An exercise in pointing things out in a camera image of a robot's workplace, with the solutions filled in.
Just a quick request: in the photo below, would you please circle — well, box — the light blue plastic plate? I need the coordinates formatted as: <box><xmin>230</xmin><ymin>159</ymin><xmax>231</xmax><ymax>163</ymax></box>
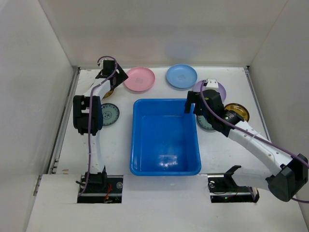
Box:
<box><xmin>166</xmin><ymin>64</ymin><xmax>197</xmax><ymax>89</ymax></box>

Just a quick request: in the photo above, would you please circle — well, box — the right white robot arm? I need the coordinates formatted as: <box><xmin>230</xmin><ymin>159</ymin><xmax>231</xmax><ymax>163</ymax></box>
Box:
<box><xmin>185</xmin><ymin>89</ymin><xmax>309</xmax><ymax>202</ymax></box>

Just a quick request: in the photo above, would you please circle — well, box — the green floral plate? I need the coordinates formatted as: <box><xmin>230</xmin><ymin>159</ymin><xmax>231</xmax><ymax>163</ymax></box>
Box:
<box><xmin>101</xmin><ymin>103</ymin><xmax>120</xmax><ymax>127</ymax></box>
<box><xmin>196</xmin><ymin>116</ymin><xmax>215</xmax><ymax>132</ymax></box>

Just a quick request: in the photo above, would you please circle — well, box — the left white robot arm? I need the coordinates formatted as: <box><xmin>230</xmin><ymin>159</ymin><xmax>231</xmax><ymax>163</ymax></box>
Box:
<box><xmin>73</xmin><ymin>56</ymin><xmax>128</xmax><ymax>174</ymax></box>

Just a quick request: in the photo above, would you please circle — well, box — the yellow patterned plate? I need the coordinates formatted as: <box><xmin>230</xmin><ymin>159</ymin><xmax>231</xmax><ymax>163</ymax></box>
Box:
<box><xmin>225</xmin><ymin>103</ymin><xmax>250</xmax><ymax>122</ymax></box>
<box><xmin>103</xmin><ymin>90</ymin><xmax>114</xmax><ymax>99</ymax></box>

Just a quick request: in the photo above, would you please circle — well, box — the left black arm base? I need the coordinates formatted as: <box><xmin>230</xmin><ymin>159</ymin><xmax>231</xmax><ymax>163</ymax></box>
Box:
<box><xmin>76</xmin><ymin>169</ymin><xmax>124</xmax><ymax>204</ymax></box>

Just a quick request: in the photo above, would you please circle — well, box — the purple plastic plate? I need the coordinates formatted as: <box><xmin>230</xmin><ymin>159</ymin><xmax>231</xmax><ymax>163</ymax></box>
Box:
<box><xmin>193</xmin><ymin>81</ymin><xmax>226</xmax><ymax>102</ymax></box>

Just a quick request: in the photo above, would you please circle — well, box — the right yellow patterned plate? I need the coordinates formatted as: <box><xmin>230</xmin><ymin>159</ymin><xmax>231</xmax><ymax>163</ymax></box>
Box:
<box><xmin>225</xmin><ymin>103</ymin><xmax>250</xmax><ymax>122</ymax></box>

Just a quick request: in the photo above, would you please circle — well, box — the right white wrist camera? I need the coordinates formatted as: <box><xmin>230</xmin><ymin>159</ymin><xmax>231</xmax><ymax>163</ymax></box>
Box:
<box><xmin>203</xmin><ymin>78</ymin><xmax>219</xmax><ymax>91</ymax></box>

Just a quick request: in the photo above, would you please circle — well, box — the right green floral plate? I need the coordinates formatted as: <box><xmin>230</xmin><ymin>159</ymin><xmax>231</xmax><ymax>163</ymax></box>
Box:
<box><xmin>196</xmin><ymin>116</ymin><xmax>215</xmax><ymax>132</ymax></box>

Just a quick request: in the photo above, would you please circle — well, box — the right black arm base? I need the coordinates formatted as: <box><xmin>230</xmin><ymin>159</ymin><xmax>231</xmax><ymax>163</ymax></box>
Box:
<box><xmin>208</xmin><ymin>165</ymin><xmax>260</xmax><ymax>203</ymax></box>

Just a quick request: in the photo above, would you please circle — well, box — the pink plastic plate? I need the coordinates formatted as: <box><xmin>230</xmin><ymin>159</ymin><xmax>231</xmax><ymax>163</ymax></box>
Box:
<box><xmin>124</xmin><ymin>67</ymin><xmax>155</xmax><ymax>92</ymax></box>

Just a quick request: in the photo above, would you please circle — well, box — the blue plastic bin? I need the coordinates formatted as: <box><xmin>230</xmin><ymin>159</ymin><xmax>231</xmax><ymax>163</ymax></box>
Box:
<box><xmin>129</xmin><ymin>99</ymin><xmax>201</xmax><ymax>176</ymax></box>

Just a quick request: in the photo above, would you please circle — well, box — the left yellow patterned plate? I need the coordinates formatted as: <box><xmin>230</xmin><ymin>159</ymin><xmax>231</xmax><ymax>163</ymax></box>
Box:
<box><xmin>103</xmin><ymin>90</ymin><xmax>114</xmax><ymax>99</ymax></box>

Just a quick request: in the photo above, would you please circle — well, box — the left green floral plate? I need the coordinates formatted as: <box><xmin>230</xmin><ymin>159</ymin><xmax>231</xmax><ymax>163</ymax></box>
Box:
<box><xmin>101</xmin><ymin>103</ymin><xmax>120</xmax><ymax>127</ymax></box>

